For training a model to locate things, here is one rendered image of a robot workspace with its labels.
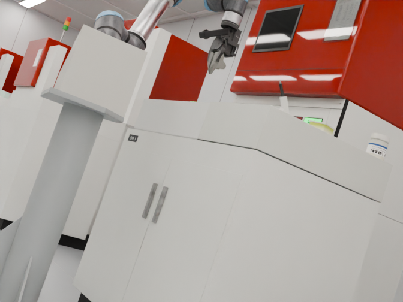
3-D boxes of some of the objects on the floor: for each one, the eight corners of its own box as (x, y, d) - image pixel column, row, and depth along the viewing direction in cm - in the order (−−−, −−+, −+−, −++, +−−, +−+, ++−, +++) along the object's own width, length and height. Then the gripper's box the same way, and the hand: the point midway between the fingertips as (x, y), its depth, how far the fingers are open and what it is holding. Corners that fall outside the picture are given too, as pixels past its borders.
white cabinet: (180, 324, 284) (232, 169, 291) (313, 422, 203) (381, 204, 210) (62, 301, 251) (124, 126, 257) (164, 407, 169) (251, 148, 176)
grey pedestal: (-98, 303, 181) (-6, 63, 188) (-84, 270, 222) (-9, 74, 229) (57, 337, 199) (135, 117, 206) (44, 301, 240) (110, 118, 247)
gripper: (246, 30, 225) (228, 79, 223) (232, 31, 233) (216, 79, 231) (229, 20, 220) (211, 71, 219) (216, 22, 228) (199, 71, 226)
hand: (209, 70), depth 223 cm, fingers closed
